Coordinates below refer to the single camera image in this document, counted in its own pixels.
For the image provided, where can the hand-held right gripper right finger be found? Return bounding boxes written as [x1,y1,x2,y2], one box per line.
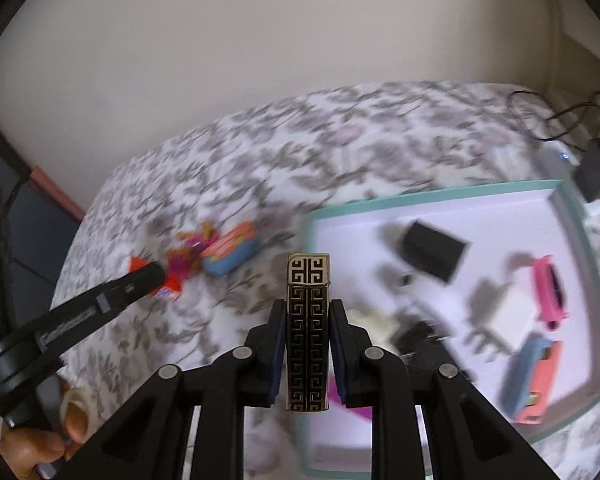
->
[328,298,563,480]

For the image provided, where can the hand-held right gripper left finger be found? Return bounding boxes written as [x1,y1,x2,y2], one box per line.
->
[62,298,287,480]

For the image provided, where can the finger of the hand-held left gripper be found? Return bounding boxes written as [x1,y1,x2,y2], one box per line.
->
[36,261,167,358]

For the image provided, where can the black and gold patterned lighter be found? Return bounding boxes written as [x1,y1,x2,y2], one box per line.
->
[285,252,331,412]

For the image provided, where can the orange tube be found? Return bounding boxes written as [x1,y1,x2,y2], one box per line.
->
[130,256,183,302]

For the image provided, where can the purple stick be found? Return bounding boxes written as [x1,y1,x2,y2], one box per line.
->
[327,375,373,423]

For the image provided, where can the teal-edged white box lid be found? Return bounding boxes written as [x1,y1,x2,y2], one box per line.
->
[300,179,600,478]

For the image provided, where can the black adapter block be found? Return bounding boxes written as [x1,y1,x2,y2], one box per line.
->
[402,220,468,283]

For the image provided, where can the white charger plug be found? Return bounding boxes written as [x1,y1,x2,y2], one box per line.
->
[467,285,538,361]

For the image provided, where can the salmon and blue plastic case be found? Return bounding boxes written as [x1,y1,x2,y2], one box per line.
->
[500,335,563,426]

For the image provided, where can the pink watch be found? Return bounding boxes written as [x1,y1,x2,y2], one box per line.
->
[530,255,568,331]

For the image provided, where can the person's left hand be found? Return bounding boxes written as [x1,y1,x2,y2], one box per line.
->
[0,377,91,480]

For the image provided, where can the dark cabinet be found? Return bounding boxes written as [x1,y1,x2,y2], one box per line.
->
[0,115,86,311]

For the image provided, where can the pink toy figures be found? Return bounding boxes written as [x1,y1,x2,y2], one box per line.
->
[167,222,218,281]

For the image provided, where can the blue and orange small box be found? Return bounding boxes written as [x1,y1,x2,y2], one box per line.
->
[201,221,262,276]

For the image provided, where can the floral bed sheet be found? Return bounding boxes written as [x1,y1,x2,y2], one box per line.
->
[50,80,600,480]

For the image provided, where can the white power bank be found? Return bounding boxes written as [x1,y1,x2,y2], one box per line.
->
[540,145,583,181]

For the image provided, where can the black charger adapter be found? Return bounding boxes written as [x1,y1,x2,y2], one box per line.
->
[572,137,600,203]

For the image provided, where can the black cable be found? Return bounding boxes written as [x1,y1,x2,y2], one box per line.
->
[507,90,600,143]

